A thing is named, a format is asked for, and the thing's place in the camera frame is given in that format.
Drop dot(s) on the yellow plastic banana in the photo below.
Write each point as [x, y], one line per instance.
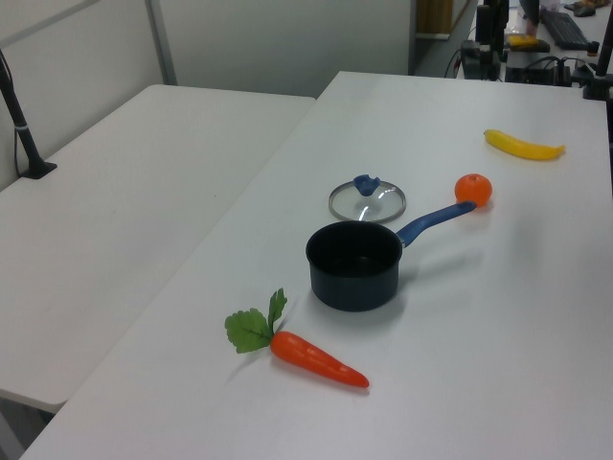
[519, 146]

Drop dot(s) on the black monitor stand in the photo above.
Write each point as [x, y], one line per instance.
[491, 29]

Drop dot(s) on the orange toy mandarin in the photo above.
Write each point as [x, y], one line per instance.
[473, 189]

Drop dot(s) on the black electronics box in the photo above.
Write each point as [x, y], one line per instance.
[536, 72]

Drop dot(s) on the black keyboard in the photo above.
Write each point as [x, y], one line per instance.
[562, 26]

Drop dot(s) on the black camera stand clamp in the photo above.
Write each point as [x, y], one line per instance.
[598, 81]

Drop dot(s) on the orange plastic carrot with leaves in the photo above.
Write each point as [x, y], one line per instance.
[311, 358]

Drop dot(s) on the wooden panel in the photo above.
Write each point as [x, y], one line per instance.
[433, 16]

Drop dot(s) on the black pole stand with base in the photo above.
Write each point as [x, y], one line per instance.
[24, 139]

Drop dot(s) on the glass lid with blue knob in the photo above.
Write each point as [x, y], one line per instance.
[378, 201]

